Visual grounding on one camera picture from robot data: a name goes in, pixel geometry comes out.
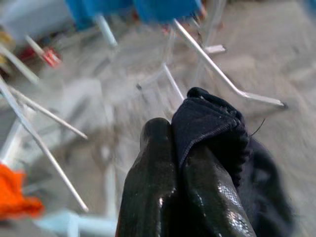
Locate dark navy garment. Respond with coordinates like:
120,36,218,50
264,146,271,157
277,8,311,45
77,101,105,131
171,86,297,237

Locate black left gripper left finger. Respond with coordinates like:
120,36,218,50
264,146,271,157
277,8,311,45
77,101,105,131
115,118,189,237

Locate orange cloth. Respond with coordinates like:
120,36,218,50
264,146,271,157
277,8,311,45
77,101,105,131
0,164,45,220

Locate pale plastic folding table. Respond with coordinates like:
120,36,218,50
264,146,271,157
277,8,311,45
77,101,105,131
97,14,288,117

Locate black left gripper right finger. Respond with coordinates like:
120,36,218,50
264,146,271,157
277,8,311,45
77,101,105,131
181,145,255,237

